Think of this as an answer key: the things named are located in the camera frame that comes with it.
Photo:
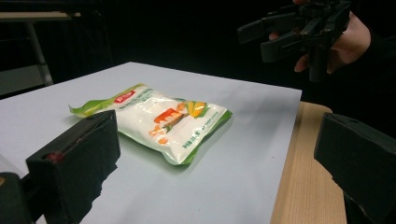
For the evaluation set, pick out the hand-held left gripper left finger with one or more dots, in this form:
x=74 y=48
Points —
x=74 y=161

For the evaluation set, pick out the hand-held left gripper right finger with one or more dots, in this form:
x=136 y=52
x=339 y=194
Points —
x=364 y=161

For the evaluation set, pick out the white and green snack packet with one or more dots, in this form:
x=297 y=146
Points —
x=146 y=119

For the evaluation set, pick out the metal stand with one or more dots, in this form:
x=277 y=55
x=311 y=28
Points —
x=37 y=46

